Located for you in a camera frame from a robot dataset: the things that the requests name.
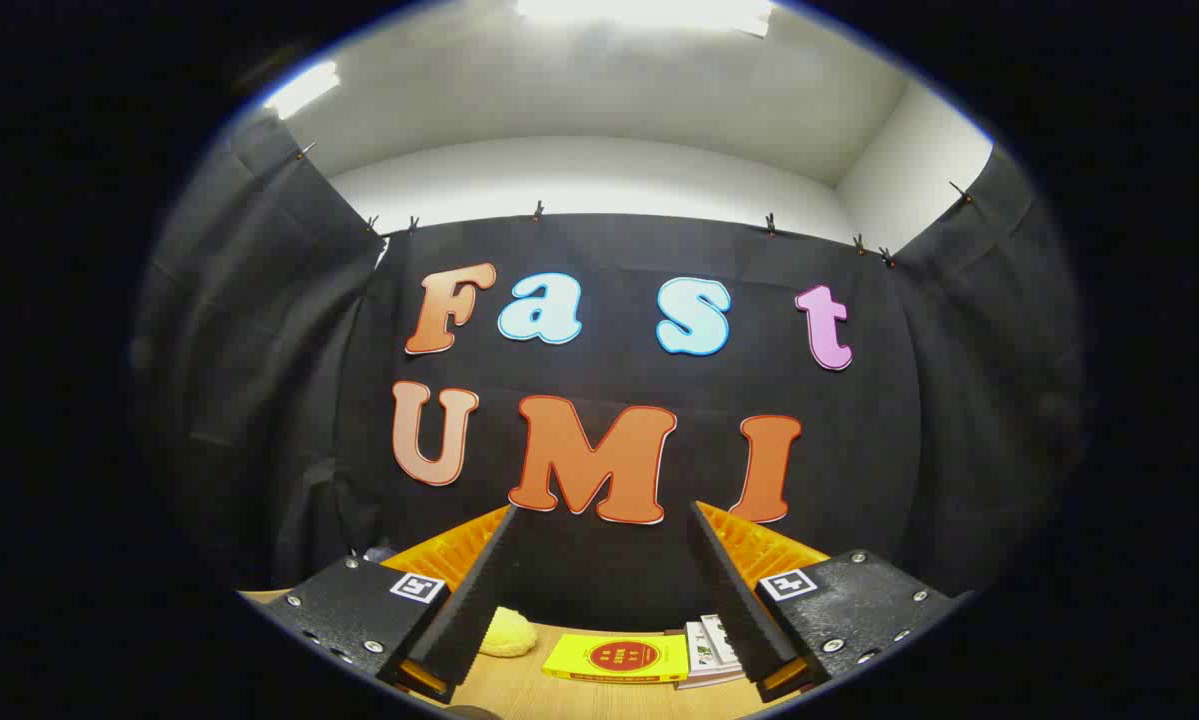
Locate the yellow book with red circle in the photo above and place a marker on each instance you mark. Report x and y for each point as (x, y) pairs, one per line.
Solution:
(619, 657)

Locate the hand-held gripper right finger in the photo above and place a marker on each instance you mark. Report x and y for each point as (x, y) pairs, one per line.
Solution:
(744, 620)

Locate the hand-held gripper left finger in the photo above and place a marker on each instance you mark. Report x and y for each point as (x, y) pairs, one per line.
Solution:
(469, 610)

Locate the ceiling light panel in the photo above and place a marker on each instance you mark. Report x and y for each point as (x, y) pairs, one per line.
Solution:
(649, 12)
(301, 90)

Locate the row of small cloth clips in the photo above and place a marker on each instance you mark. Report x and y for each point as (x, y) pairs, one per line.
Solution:
(537, 211)

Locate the yellow plush bun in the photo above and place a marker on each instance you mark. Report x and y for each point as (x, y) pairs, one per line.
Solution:
(509, 635)

